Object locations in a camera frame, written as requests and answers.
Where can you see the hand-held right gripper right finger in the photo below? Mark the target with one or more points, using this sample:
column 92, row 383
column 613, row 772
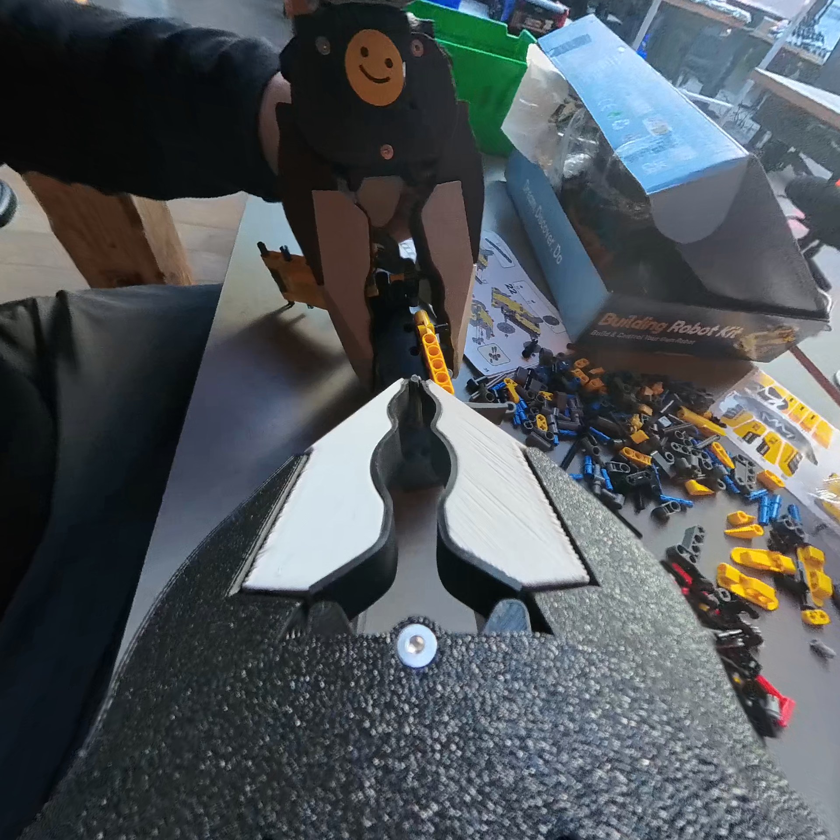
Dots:
column 512, row 518

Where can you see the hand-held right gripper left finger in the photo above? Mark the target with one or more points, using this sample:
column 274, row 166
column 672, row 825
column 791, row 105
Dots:
column 321, row 518

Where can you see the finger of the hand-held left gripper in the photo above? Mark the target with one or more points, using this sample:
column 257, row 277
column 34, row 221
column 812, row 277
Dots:
column 344, row 275
column 449, row 249

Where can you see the yellow grey brick vehicle model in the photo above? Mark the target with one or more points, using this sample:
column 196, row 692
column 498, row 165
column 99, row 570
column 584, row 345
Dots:
column 397, row 341

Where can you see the person's left forearm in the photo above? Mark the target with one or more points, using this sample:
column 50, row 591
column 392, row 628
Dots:
column 131, row 98

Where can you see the grey desk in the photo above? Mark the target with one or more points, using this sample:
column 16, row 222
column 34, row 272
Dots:
column 262, row 394

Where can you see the person's left hand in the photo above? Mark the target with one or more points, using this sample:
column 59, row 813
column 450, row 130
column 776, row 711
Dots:
column 272, row 124

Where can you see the open instruction booklet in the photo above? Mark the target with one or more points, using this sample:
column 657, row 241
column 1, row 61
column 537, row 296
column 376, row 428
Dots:
column 505, row 308

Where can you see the blue cardboard kit box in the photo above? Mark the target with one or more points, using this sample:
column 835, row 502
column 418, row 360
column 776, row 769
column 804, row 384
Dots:
column 558, row 249

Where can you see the pile of loose building pieces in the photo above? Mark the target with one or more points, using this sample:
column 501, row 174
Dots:
column 623, row 426

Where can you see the green plastic bin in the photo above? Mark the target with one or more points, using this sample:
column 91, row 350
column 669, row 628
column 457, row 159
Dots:
column 485, row 85

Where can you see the clear plastic bag of parts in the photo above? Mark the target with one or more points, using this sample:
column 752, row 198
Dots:
column 544, row 111

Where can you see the black toy car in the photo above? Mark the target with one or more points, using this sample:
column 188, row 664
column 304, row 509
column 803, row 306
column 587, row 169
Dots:
column 538, row 13

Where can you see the yellow black sticker sheet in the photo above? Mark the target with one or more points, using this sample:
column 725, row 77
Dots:
column 774, row 433

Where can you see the long wooden table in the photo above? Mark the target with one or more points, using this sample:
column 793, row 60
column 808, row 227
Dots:
column 800, row 92

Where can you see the wooden post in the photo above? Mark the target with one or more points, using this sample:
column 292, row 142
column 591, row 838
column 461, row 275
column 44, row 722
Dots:
column 105, row 229

